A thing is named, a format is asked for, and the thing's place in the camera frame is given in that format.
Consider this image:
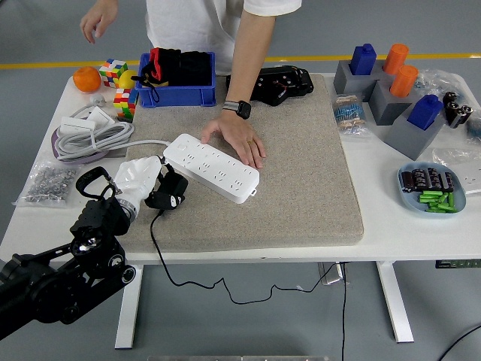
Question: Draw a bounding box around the light blue dish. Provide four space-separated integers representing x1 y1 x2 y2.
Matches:
397 161 467 220

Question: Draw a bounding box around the black capacitor cluster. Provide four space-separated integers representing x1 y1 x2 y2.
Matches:
442 92 473 129

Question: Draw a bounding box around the black red fabric bundle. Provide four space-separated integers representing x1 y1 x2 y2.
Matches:
130 47 182 104

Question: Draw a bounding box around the bag of blue parts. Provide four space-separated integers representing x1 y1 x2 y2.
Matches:
467 116 481 142

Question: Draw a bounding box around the silver box under table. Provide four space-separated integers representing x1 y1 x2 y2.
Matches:
318 262 350 286

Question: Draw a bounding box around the black plug adapter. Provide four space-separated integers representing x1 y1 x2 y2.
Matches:
157 171 189 200

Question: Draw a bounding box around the colourful puzzle cube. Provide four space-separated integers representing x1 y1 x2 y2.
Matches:
98 58 129 89
113 87 139 122

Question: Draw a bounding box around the person's left hand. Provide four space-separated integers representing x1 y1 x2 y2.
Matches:
200 111 267 170

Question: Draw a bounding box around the yellow lemon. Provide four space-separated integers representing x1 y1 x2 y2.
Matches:
118 69 138 89

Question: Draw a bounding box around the hanging black cable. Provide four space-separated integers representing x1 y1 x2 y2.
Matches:
340 262 349 361

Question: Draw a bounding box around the white flat box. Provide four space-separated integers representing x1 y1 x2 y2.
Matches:
59 116 96 135

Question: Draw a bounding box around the black foam stack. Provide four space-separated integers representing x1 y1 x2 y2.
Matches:
179 50 212 86

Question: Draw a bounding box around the person's right hand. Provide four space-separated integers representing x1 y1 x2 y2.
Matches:
80 5 119 45

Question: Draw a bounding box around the blue square peg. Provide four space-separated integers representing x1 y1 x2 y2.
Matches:
407 93 443 132
349 43 377 76

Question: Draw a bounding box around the grey-brown mat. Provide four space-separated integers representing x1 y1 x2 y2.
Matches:
112 73 365 253

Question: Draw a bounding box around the blue plastic bin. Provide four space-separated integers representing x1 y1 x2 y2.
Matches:
134 51 218 109

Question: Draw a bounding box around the white table leg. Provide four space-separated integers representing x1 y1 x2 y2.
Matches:
114 264 144 349
377 261 416 344

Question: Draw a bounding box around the thin black plug cord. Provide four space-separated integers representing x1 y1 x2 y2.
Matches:
149 209 331 305

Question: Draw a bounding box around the clear bag of screws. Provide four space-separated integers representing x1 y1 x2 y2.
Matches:
12 160 80 208

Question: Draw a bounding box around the black wrist watch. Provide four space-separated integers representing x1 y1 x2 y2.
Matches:
222 99 252 120

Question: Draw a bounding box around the grey block holder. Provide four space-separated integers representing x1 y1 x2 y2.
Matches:
332 59 380 102
369 71 418 126
382 108 446 161

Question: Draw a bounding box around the white round plug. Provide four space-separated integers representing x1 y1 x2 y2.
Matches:
68 93 106 118

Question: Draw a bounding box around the white coiled power cable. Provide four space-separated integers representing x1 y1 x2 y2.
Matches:
54 120 173 161

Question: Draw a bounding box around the white power strip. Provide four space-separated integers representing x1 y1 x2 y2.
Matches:
162 133 261 205

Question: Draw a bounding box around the clear plastic bag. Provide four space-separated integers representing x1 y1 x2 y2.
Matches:
415 68 470 99

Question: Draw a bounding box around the orange cylinder peg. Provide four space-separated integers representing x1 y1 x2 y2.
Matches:
382 43 410 75
389 65 419 99

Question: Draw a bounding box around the table control panel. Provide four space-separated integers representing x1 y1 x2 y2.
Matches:
435 259 481 270

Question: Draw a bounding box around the clear bag of resistors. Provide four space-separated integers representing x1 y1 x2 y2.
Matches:
332 93 372 138

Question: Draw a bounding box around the orange fruit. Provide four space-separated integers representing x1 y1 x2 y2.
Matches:
72 66 102 93

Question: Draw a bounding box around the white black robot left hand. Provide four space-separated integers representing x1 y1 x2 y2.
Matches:
113 154 189 212

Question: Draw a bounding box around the black device housing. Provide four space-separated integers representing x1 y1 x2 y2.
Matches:
225 65 315 108

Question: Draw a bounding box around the black floor cable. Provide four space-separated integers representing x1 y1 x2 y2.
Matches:
439 325 481 361

